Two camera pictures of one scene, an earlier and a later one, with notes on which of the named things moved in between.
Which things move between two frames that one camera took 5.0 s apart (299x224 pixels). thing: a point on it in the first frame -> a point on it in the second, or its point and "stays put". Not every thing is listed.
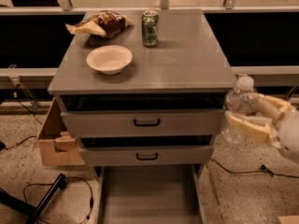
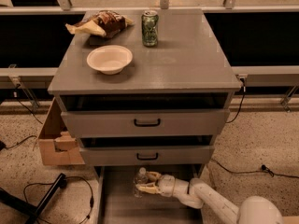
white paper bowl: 109,60 stays put
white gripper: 290,137 -> 165,185
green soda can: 149,28 stays put
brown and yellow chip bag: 108,24 stays put
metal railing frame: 27,79 stays put
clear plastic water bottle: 244,100 -> 140,178
